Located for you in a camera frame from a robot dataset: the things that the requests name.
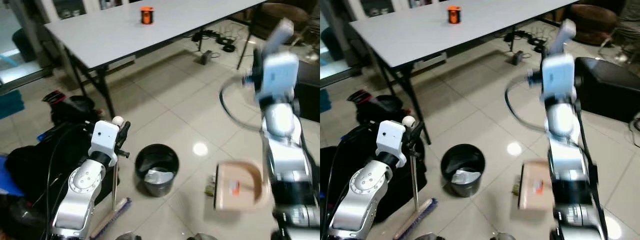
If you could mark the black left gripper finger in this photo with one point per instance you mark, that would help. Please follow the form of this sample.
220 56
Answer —
125 131
417 131

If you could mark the broom with cream knob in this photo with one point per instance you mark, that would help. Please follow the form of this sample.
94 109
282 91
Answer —
115 185
415 185

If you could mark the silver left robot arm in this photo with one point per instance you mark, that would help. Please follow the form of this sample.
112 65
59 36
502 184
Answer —
362 187
80 187

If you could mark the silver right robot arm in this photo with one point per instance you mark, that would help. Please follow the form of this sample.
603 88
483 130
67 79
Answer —
287 150
567 150

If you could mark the grey power adapter block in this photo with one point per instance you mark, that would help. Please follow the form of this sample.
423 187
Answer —
517 58
205 58

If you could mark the black round waste bin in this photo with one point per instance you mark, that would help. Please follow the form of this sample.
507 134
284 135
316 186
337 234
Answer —
457 157
152 157

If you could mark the crumpled silver foil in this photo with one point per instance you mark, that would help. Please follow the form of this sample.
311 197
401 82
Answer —
465 176
159 176

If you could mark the black bag with red trim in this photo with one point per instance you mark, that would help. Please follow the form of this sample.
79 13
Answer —
65 102
372 102

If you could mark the brown round stool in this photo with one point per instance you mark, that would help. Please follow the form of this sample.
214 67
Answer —
282 17
595 22

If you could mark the teal box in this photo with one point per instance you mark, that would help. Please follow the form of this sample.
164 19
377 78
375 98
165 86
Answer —
10 104
325 101

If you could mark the large black bag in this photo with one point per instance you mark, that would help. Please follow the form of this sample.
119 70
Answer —
35 160
337 155

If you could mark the grey folding table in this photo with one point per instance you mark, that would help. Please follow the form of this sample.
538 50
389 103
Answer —
440 37
150 37

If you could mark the small litter scrap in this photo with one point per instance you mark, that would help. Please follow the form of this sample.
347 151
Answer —
210 189
515 189

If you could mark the orange and black cylinder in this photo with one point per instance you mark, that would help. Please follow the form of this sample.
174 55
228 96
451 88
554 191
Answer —
147 16
454 15

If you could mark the blue cloth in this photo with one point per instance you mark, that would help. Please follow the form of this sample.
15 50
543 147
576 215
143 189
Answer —
9 177

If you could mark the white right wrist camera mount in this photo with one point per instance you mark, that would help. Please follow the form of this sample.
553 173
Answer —
280 75
559 75

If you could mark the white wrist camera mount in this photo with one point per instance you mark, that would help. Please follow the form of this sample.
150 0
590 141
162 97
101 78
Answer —
102 137
390 137
280 75
559 75

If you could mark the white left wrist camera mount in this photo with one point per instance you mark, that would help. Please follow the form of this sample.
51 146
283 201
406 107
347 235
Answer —
102 137
390 137

